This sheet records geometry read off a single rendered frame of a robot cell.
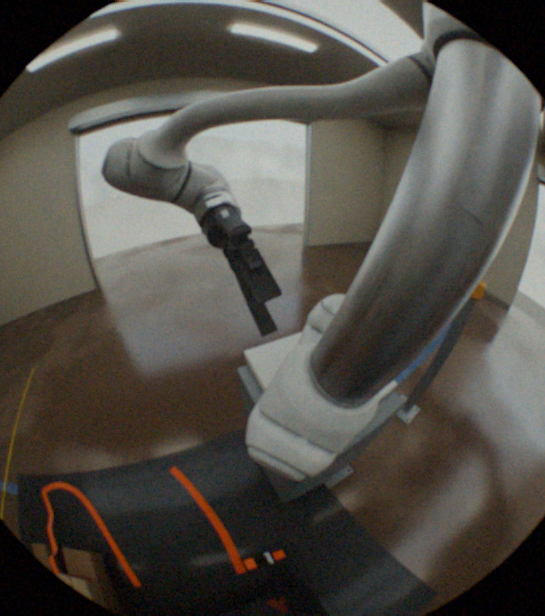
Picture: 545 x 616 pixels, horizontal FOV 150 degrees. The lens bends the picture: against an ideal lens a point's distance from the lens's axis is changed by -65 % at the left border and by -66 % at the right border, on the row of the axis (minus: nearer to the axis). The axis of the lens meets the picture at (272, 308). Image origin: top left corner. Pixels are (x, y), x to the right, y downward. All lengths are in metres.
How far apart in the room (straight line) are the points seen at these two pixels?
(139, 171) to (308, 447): 0.47
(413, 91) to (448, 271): 0.28
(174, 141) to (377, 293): 0.34
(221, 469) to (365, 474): 0.86
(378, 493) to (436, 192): 1.42
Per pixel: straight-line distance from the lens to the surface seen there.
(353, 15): 3.52
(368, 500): 1.42
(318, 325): 0.41
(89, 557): 1.61
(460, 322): 1.25
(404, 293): 0.16
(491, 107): 0.18
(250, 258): 0.24
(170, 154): 0.37
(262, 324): 0.35
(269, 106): 0.33
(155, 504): 1.45
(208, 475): 1.37
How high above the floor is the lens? 1.31
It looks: 32 degrees down
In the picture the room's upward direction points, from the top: straight up
